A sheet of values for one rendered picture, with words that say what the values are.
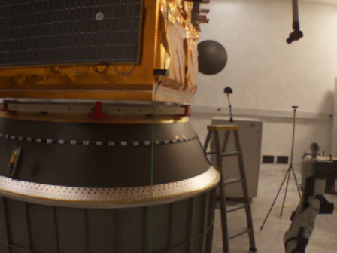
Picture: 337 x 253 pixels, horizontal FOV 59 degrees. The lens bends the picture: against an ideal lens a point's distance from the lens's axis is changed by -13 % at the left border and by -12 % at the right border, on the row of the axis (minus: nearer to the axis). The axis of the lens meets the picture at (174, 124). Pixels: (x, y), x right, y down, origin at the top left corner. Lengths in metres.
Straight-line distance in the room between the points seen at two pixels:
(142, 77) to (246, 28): 8.59
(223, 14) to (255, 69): 1.95
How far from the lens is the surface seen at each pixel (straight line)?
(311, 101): 10.33
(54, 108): 2.14
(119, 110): 2.12
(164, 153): 2.23
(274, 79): 10.11
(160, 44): 1.86
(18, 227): 2.22
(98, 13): 1.92
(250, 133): 6.01
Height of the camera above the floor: 1.74
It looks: 3 degrees down
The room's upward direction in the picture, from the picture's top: 2 degrees clockwise
